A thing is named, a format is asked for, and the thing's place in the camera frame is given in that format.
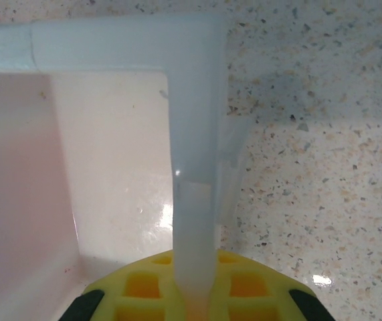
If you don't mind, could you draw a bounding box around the orange lego brick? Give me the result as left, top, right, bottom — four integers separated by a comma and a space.
82, 249, 314, 321

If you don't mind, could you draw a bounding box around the white plastic bin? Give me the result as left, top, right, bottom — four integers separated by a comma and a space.
0, 13, 254, 321

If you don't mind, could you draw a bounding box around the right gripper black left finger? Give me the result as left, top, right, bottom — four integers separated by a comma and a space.
64, 289, 106, 321

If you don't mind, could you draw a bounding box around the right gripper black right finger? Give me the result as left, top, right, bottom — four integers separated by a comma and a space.
288, 288, 322, 321

